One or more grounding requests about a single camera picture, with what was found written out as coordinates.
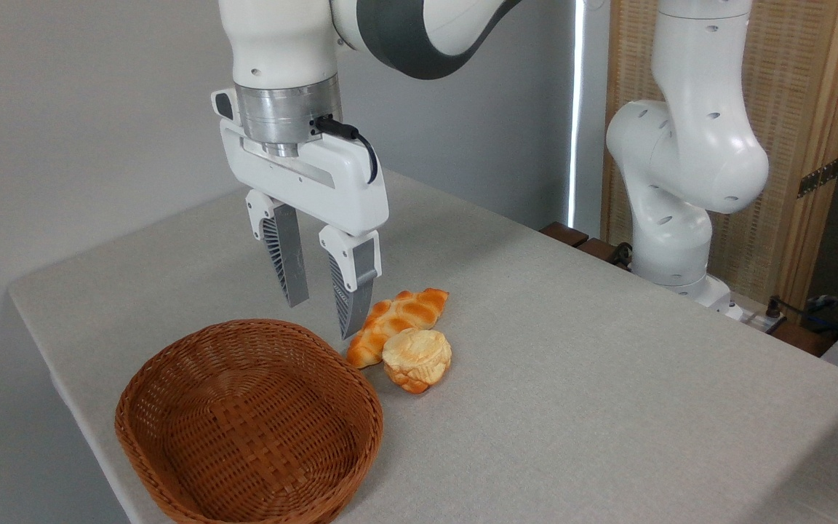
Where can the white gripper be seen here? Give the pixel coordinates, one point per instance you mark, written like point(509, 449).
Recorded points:
point(295, 178)

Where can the round knotted bread bun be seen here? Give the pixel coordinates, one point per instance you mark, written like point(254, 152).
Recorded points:
point(417, 358)

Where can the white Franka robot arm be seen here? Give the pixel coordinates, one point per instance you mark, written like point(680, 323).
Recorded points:
point(681, 160)

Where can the long braided bread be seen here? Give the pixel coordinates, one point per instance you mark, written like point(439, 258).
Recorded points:
point(404, 309)

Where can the brown woven wicker basket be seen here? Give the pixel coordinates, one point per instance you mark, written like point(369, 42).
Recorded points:
point(244, 437)

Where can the dark brown wooden block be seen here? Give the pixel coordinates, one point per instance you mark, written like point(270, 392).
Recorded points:
point(804, 339)
point(564, 233)
point(597, 249)

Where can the grey tablecloth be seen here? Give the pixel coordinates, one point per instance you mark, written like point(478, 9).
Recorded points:
point(572, 378)

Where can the black clamp knob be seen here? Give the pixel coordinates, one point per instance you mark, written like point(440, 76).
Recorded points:
point(623, 256)

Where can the white power strip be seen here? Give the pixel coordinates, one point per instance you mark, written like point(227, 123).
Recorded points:
point(753, 318)

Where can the metal screen hinge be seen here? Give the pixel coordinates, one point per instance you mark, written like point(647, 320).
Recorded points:
point(819, 177)

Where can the wooden rattan folding screen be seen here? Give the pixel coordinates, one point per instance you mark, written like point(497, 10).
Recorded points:
point(790, 73)

